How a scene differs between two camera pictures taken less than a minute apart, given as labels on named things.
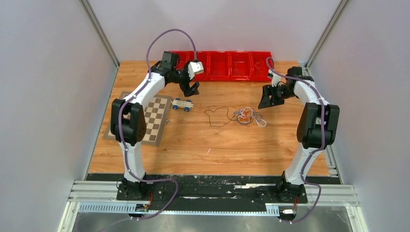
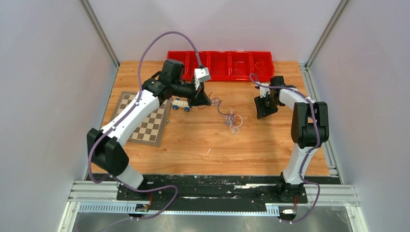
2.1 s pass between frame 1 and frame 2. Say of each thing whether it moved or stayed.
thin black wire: moved
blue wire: moved
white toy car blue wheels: stayed
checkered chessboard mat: stayed
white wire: moved
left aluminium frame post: stayed
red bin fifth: stayed
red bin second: stayed
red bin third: stayed
